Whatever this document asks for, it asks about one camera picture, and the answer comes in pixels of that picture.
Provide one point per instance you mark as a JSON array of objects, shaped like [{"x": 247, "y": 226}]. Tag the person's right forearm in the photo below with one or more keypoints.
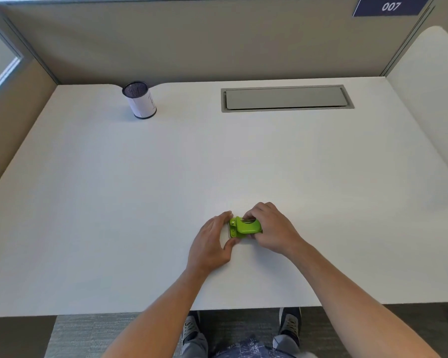
[{"x": 358, "y": 302}]

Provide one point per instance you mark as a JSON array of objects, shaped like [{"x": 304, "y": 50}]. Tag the beige neighbouring partition panel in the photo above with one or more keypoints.
[{"x": 444, "y": 22}]

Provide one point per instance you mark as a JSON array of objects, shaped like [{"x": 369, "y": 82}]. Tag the white cup with black rim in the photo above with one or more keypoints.
[{"x": 143, "y": 104}]

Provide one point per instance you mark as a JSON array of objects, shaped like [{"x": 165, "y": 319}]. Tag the person's right shoe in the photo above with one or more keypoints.
[{"x": 290, "y": 322}]

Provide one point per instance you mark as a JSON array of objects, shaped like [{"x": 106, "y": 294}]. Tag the person's right hand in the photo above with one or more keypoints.
[{"x": 278, "y": 232}]

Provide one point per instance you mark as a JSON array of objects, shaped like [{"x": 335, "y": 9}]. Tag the blue patterned shirt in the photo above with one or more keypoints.
[{"x": 254, "y": 350}]

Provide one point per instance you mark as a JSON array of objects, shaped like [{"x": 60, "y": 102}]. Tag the person's shoe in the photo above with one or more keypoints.
[
  {"x": 290, "y": 322},
  {"x": 190, "y": 326}
]

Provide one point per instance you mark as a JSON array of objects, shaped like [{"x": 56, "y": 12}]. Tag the beige fabric partition panel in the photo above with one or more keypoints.
[{"x": 209, "y": 40}]

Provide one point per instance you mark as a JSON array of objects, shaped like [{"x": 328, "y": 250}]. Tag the blue number sign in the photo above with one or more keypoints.
[{"x": 392, "y": 6}]

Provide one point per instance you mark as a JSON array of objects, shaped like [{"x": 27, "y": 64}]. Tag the person's left hand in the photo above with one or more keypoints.
[{"x": 209, "y": 249}]

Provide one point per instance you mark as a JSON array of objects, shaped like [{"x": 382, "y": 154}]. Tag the person's left forearm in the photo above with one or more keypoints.
[{"x": 160, "y": 313}]

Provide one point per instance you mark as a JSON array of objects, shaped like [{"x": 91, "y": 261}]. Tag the person's left shoe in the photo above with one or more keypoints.
[{"x": 190, "y": 326}]

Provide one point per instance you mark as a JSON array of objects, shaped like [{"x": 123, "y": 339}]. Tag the white rounded side divider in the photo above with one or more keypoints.
[{"x": 429, "y": 93}]

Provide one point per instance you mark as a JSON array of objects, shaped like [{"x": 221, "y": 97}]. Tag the beige partition with glass pane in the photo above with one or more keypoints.
[{"x": 15, "y": 126}]

